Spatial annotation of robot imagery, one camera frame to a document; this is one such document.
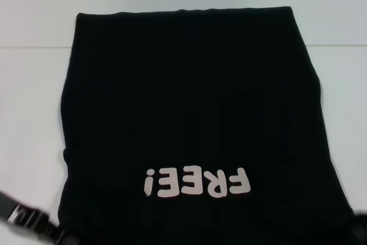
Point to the black shirt with FREE print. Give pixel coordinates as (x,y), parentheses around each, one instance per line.
(183,98)

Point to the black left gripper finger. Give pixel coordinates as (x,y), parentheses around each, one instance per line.
(66,237)

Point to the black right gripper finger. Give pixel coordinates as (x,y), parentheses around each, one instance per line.
(362,215)
(362,236)

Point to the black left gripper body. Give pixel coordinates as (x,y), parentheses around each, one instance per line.
(31,220)

